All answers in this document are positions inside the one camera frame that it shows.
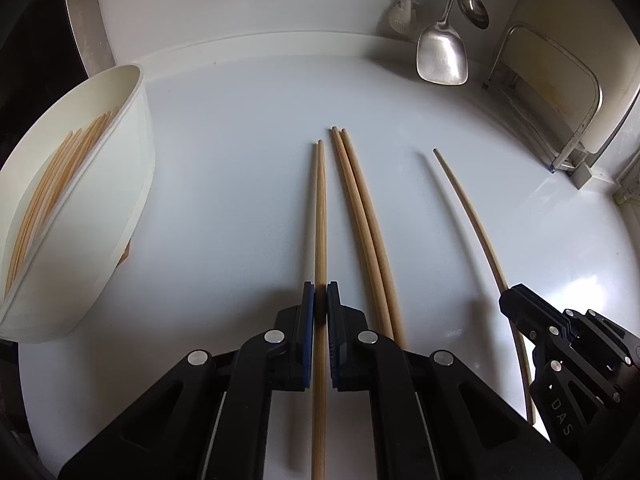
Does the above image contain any steel spatula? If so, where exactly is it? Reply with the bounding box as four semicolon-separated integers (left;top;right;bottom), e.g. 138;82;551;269
416;0;469;86

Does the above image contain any pale cutting board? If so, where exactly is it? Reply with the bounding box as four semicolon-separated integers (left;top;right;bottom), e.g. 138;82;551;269
505;25;640;156

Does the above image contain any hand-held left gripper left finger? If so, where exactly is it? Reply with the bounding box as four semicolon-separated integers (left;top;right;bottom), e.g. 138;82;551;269
57;282;316;480

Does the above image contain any bunch of wooden chopsticks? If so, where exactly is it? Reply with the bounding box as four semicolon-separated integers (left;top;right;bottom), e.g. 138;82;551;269
5;107;121;298

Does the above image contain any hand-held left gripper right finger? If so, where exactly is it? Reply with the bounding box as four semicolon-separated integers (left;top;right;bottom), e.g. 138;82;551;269
327;281;583;480

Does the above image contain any long wooden chopstick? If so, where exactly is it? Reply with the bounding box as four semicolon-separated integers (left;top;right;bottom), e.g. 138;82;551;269
432;147;538;426
330;126;396;341
318;140;329;480
340;129;407;350

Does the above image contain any white plastic container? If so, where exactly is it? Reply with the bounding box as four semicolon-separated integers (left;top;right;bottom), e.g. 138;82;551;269
0;63;157;345

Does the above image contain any small grey block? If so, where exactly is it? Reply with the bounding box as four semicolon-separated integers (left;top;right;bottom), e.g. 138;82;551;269
574;162;596;190

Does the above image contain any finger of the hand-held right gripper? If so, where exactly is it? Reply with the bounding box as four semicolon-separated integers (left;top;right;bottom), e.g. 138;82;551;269
500;292;621;396
510;284;640;361

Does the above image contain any metal rack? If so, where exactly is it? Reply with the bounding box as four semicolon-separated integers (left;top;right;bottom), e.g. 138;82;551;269
482;22;603;176

